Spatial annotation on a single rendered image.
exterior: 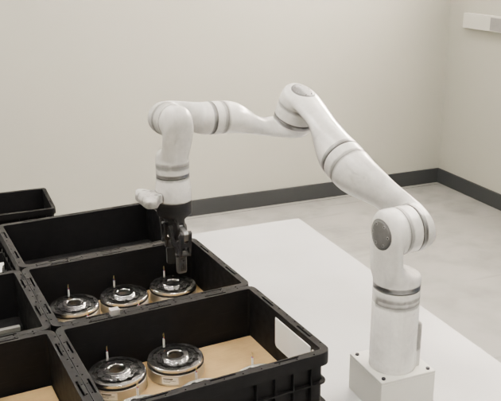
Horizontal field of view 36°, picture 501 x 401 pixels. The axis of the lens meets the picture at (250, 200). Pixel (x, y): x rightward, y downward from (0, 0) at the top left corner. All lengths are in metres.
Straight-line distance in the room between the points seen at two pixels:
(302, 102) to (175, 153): 0.31
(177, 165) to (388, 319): 0.52
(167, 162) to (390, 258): 0.49
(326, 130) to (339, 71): 3.30
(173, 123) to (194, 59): 2.99
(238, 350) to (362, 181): 0.41
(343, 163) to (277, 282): 0.65
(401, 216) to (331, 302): 0.62
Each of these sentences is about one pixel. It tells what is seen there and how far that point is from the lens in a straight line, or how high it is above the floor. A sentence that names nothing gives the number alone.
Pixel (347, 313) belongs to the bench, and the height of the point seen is 0.70.
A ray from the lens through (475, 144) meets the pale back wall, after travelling 5.14.
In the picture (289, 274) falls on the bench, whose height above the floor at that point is 0.70.
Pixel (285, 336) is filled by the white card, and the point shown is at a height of 0.90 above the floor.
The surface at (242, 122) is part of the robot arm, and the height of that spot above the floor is 1.22.
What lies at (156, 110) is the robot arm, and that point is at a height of 1.26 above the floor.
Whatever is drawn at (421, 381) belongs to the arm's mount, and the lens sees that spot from 1.58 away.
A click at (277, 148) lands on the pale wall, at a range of 4.82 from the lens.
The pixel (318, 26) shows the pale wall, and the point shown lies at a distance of 4.80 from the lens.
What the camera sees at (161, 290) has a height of 0.86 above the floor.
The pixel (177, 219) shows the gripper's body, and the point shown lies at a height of 1.04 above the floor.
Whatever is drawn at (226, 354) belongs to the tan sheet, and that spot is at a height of 0.83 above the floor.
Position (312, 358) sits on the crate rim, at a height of 0.93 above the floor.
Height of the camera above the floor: 1.58
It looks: 18 degrees down
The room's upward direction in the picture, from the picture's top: straight up
